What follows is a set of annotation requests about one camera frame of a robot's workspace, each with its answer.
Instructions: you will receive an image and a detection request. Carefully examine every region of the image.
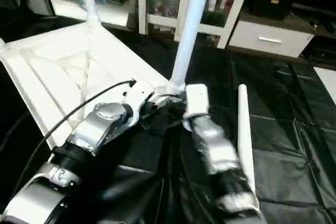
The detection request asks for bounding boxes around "white plastic table top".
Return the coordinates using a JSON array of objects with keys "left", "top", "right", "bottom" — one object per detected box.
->
[{"left": 0, "top": 22, "right": 182, "bottom": 154}]

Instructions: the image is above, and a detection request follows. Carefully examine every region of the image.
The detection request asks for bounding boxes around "white drawer unit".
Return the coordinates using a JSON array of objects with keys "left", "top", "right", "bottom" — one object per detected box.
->
[{"left": 228, "top": 19, "right": 316, "bottom": 59}]

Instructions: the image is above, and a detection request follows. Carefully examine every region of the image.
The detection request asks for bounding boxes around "black plastic mat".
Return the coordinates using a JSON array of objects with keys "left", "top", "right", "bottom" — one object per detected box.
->
[{"left": 0, "top": 14, "right": 336, "bottom": 224}]

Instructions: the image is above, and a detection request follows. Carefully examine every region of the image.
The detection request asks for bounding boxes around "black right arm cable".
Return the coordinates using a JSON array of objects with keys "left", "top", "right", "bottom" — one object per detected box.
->
[{"left": 152, "top": 93, "right": 212, "bottom": 130}]

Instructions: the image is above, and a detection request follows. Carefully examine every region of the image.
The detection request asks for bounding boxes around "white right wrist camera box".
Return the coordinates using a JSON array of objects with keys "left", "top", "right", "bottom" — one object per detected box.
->
[{"left": 185, "top": 83, "right": 210, "bottom": 118}]

